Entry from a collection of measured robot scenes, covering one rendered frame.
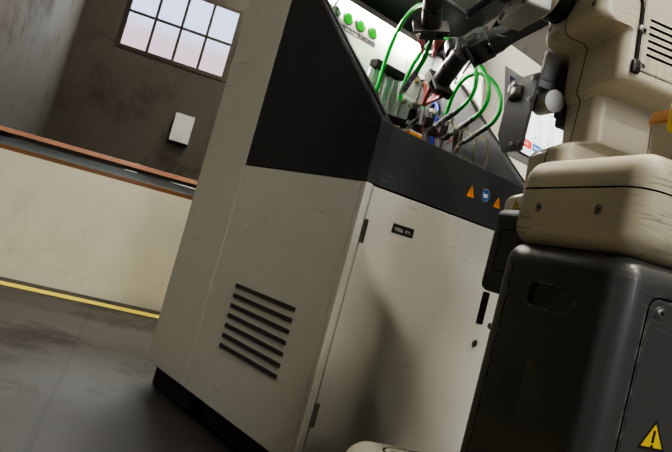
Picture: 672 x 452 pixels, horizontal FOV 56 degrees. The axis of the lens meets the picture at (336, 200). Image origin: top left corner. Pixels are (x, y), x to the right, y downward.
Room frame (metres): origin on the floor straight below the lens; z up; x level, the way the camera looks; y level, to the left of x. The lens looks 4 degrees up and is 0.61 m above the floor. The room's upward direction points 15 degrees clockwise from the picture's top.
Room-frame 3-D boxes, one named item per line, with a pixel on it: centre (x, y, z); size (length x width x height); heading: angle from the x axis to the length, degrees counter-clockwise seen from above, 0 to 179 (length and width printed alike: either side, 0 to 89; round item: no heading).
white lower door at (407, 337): (1.81, -0.33, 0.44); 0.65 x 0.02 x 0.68; 130
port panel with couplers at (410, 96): (2.36, -0.18, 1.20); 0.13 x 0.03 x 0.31; 130
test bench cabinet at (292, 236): (2.03, -0.14, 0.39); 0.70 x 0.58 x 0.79; 130
